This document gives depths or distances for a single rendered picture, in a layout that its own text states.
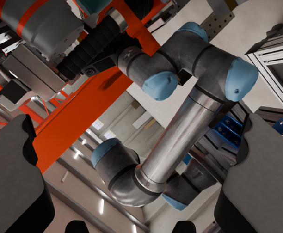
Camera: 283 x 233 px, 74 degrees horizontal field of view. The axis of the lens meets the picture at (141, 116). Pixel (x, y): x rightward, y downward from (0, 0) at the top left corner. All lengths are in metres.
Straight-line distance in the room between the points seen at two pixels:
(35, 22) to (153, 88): 0.29
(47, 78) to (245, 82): 0.35
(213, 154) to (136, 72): 0.56
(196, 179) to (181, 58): 0.59
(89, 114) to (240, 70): 0.78
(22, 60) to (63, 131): 0.71
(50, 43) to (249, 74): 0.42
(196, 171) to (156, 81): 0.58
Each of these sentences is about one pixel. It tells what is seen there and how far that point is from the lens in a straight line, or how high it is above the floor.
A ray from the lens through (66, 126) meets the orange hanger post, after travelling 1.03.
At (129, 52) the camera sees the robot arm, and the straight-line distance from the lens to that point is 0.47.
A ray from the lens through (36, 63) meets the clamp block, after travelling 0.36.
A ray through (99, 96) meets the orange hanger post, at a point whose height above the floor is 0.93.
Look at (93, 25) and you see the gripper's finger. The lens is 0.60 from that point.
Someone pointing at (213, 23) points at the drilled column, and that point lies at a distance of 1.35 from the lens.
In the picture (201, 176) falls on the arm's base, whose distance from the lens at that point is 0.89.
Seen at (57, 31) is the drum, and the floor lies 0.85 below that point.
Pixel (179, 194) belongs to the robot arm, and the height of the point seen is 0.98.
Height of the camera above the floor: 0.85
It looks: level
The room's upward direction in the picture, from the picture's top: 135 degrees counter-clockwise
